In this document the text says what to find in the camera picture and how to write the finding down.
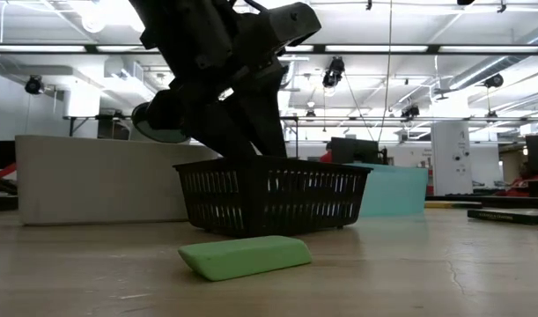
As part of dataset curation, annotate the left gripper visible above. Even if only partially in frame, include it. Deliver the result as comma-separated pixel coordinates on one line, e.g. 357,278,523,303
129,0,288,160

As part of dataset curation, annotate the black slotted plastic basket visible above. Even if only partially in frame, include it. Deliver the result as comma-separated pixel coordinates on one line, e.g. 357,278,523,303
173,154,374,239

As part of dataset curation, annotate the green rectangular eraser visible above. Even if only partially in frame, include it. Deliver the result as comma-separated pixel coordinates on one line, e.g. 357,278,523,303
177,235,313,283

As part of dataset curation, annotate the yellow green crayon box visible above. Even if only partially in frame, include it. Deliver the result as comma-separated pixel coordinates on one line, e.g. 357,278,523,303
424,200,484,210

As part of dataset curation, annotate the dark packet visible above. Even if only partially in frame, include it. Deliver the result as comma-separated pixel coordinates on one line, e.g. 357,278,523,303
467,208,538,226

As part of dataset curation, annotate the person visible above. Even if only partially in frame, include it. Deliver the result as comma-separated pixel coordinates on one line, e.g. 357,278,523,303
319,141,334,164
492,161,538,197

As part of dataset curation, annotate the black round dish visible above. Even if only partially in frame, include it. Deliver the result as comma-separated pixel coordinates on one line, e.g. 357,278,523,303
130,101,191,144

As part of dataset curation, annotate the clear translucent plastic bin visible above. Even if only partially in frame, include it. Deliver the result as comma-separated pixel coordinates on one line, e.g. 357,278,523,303
15,134,221,226

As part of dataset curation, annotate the green translucent plastic bin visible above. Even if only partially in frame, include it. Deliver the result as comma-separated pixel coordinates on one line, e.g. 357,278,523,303
347,162,430,218

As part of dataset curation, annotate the black overhead light bar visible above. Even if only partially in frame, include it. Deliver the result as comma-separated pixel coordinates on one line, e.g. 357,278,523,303
0,42,538,55

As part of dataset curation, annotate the white pillar with poster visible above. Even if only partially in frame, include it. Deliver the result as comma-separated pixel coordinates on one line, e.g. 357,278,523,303
430,121,475,196

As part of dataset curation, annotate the red slanted bar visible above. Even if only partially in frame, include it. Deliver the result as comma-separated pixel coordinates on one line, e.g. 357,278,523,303
0,162,18,181

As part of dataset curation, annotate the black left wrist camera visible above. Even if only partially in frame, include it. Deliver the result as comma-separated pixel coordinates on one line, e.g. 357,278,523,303
267,1,322,49

